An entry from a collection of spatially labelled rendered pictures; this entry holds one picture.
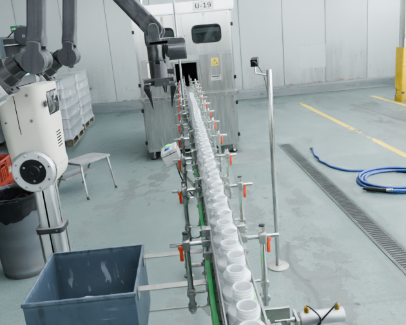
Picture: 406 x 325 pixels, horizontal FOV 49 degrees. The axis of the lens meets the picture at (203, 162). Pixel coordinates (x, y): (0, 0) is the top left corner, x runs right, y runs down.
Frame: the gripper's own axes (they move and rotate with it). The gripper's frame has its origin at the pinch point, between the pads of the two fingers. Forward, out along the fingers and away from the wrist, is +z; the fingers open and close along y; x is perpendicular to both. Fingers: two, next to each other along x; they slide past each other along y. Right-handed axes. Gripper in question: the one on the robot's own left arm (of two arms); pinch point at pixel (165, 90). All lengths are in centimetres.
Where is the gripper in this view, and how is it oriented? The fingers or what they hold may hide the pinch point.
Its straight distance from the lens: 196.1
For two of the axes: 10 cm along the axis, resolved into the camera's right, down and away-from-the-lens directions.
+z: 1.1, 9.6, 2.6
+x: 0.4, 2.6, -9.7
